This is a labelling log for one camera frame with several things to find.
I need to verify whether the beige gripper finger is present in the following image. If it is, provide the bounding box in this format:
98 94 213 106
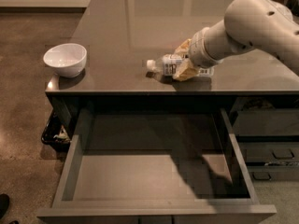
173 59 199 81
174 38 191 55

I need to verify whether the clear blue-labelled plastic bottle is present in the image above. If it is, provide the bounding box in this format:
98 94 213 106
146 54 214 77

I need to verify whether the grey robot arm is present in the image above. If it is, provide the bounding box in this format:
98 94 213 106
173 0 299 81

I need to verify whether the grey kitchen counter cabinet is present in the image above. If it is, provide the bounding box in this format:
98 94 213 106
46 0 299 133

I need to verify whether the open grey top drawer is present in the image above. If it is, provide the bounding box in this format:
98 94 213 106
36 108 277 224

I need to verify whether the white ceramic bowl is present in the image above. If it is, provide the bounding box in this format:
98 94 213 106
43 43 87 78

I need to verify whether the black waste bin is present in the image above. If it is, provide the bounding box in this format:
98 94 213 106
41 111 71 151

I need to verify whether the black shoe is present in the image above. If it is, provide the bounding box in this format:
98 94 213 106
0 194 10 218

